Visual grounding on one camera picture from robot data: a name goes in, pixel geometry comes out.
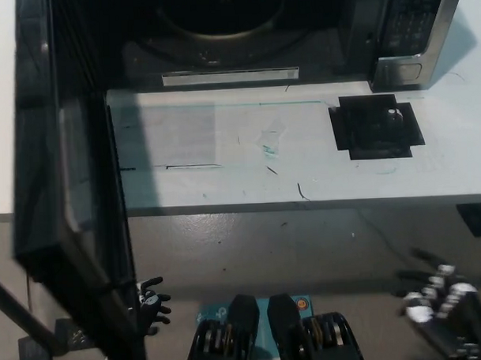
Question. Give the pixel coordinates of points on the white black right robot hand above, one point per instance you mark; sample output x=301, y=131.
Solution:
x=446, y=287

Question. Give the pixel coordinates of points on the small clear tape piece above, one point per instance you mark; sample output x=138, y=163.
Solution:
x=271, y=137

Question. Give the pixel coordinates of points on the dark grey floor mat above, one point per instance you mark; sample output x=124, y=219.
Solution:
x=33, y=359

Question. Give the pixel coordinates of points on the black ribbed left robot torso block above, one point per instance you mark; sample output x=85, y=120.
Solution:
x=226, y=338

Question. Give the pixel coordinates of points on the black slanted table leg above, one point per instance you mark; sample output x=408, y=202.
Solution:
x=15, y=306

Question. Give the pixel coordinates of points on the clear plastic sheet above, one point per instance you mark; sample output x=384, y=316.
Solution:
x=176, y=139

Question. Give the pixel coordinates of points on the black ribbed robot torso block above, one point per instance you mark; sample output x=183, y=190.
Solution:
x=226, y=338
x=309, y=335

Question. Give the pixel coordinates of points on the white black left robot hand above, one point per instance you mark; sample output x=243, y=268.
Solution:
x=152, y=303

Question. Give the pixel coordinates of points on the small silver knob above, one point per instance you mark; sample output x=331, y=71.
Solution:
x=392, y=115

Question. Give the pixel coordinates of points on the black floor tape patch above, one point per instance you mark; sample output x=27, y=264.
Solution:
x=74, y=334

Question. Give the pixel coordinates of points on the black ribbed right robot torso block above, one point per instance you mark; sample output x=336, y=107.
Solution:
x=309, y=335

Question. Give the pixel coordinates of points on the black bracket under table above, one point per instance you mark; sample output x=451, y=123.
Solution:
x=479, y=219

